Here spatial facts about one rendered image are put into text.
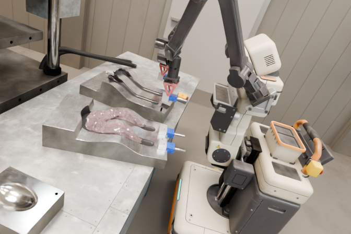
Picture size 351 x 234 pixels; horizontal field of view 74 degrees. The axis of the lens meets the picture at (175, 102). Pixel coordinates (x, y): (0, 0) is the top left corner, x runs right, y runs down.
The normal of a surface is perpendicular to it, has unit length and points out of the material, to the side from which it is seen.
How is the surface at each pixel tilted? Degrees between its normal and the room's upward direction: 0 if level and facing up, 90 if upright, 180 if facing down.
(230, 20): 116
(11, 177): 0
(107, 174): 0
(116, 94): 90
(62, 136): 90
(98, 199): 0
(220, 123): 90
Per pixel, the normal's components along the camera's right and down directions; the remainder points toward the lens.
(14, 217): 0.28, -0.84
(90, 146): 0.02, 0.50
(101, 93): -0.26, 0.41
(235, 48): -0.51, 0.66
